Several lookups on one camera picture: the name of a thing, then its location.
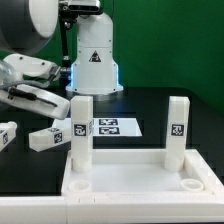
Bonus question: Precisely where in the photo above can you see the black camera on stand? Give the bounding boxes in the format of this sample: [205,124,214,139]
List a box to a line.
[67,0,102,15]

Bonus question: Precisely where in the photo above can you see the white L-shaped corner fence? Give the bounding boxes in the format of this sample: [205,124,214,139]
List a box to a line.
[0,191,224,224]

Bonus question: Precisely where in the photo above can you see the white sheet with markers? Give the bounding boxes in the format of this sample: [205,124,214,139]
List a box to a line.
[52,118,142,137]

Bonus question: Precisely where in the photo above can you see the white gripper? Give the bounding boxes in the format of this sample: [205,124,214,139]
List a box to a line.
[0,53,70,120]

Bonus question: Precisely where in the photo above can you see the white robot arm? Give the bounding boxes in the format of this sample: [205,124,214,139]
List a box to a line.
[0,0,123,120]

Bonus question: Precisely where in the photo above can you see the white desk top tray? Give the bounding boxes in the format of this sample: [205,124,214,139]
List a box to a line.
[61,149,224,195]

